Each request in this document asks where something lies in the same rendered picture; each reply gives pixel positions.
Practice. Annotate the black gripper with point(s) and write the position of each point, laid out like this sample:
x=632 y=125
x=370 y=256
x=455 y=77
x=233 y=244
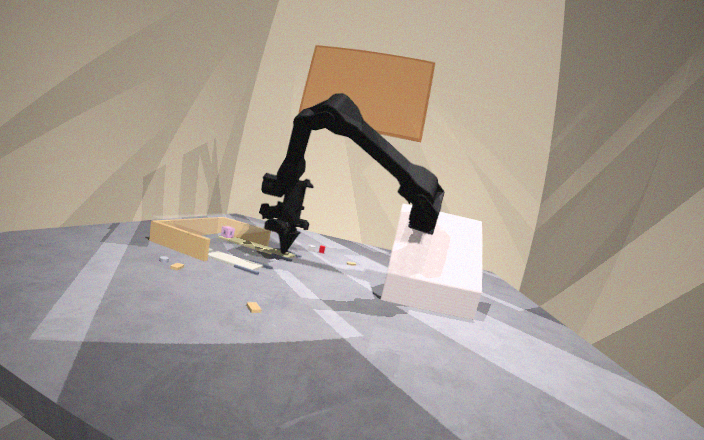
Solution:
x=285 y=225

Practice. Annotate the pale yellow strip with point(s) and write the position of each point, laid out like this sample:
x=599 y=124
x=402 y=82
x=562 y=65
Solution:
x=257 y=247

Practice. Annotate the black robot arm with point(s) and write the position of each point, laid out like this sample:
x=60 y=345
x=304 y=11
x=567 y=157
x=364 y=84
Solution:
x=340 y=115

